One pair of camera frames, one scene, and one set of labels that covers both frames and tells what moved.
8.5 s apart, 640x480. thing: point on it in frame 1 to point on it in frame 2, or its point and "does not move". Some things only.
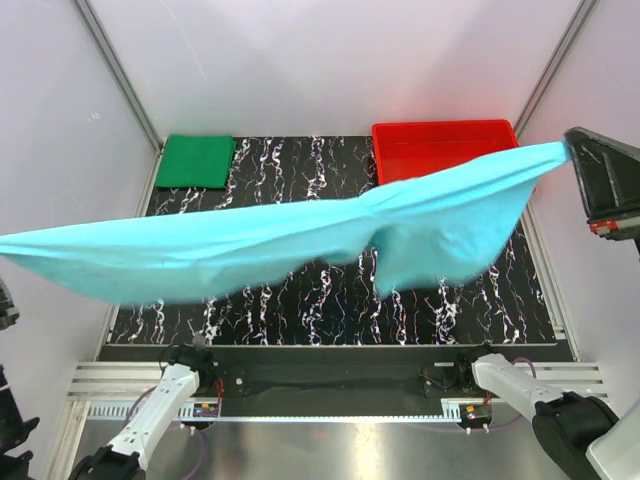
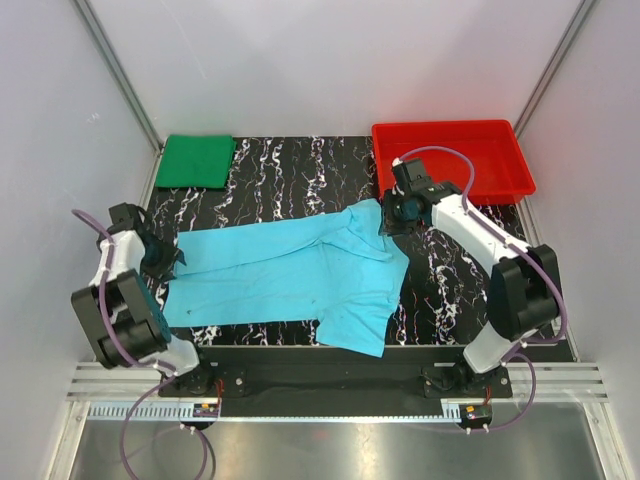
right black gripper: [608, 172] to [388, 225]
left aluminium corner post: [121, 75] does not move
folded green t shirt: [195, 161] does not move
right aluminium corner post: [569, 37] does not move
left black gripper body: [7, 308] to [157, 260]
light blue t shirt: [411, 228] to [341, 270]
